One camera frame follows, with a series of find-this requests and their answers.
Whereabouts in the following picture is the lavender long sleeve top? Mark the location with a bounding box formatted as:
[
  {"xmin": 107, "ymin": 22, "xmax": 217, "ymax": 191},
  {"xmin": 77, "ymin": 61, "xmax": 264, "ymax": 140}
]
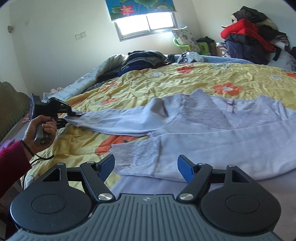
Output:
[{"xmin": 66, "ymin": 89, "xmax": 295, "ymax": 196}]

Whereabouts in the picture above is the dark red sleeve forearm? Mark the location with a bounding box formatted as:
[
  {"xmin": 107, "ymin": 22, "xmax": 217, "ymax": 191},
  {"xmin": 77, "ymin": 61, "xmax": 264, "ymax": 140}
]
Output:
[{"xmin": 1, "ymin": 140, "xmax": 33, "ymax": 197}]

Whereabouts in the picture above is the folded dark clothes stack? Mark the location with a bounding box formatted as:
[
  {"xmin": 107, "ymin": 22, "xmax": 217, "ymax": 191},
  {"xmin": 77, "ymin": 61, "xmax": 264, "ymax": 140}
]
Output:
[{"xmin": 118, "ymin": 50, "xmax": 176, "ymax": 77}]

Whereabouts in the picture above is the person's left hand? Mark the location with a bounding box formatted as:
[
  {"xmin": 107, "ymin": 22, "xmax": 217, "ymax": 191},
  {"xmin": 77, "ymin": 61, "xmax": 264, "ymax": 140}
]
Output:
[{"xmin": 21, "ymin": 114, "xmax": 58, "ymax": 156}]

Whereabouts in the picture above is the light patterned blanket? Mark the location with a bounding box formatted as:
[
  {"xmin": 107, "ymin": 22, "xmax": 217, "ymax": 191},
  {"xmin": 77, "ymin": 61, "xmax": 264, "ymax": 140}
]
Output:
[{"xmin": 42, "ymin": 54, "xmax": 128, "ymax": 102}]

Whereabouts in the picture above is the yellow floral quilt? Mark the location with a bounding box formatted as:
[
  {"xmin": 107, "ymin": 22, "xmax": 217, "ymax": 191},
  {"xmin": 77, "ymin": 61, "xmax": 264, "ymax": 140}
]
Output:
[{"xmin": 22, "ymin": 63, "xmax": 295, "ymax": 186}]

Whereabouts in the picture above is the blue bed sheet edge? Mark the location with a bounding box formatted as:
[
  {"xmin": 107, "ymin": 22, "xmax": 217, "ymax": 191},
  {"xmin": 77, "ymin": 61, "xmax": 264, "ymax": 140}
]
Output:
[{"xmin": 173, "ymin": 54, "xmax": 255, "ymax": 65}]

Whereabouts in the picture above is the lotus print roller blind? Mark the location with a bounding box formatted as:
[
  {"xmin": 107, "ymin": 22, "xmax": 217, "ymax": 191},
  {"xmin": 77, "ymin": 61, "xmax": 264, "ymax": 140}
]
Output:
[{"xmin": 105, "ymin": 0, "xmax": 176, "ymax": 21}]

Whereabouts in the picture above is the green plastic chair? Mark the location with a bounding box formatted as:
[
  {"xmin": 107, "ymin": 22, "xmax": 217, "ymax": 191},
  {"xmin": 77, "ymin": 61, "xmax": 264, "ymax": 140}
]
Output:
[{"xmin": 173, "ymin": 38, "xmax": 217, "ymax": 56}]

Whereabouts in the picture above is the bright window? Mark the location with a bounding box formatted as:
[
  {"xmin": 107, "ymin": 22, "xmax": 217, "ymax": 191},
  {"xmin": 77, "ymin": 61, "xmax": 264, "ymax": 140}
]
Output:
[{"xmin": 114, "ymin": 12, "xmax": 177, "ymax": 41}]

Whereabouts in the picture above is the floral white pillow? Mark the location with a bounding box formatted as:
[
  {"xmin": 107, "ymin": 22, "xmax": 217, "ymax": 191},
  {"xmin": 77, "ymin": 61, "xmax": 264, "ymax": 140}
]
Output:
[{"xmin": 171, "ymin": 26, "xmax": 200, "ymax": 53}]

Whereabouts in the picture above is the pile of dark jackets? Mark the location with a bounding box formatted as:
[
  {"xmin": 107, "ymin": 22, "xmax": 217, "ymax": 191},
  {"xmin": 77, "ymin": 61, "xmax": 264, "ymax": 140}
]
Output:
[{"xmin": 220, "ymin": 6, "xmax": 295, "ymax": 65}]

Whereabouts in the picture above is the red puffer jacket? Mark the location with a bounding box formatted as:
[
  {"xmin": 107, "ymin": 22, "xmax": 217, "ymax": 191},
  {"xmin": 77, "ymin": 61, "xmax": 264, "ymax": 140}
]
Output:
[{"xmin": 220, "ymin": 19, "xmax": 275, "ymax": 52}]

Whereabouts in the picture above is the black cable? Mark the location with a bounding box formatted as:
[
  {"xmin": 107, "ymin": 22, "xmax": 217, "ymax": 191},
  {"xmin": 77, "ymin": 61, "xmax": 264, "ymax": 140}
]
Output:
[{"xmin": 21, "ymin": 136, "xmax": 61, "ymax": 186}]

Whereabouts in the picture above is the white wall switch plate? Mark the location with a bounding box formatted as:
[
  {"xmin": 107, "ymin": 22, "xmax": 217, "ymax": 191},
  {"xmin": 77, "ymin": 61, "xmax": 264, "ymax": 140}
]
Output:
[{"xmin": 75, "ymin": 32, "xmax": 87, "ymax": 41}]

